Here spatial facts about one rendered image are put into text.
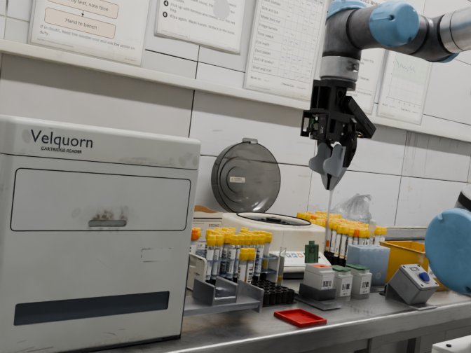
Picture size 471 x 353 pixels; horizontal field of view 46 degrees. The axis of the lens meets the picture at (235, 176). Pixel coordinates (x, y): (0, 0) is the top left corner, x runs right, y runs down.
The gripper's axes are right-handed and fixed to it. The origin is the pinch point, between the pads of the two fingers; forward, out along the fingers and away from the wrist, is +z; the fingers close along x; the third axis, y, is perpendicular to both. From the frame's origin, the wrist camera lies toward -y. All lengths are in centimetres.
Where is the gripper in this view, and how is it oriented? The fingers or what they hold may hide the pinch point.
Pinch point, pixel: (331, 183)
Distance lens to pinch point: 113.2
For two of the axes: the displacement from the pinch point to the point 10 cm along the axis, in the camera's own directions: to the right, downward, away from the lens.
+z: -1.2, 9.9, 0.5
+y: -7.7, -0.6, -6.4
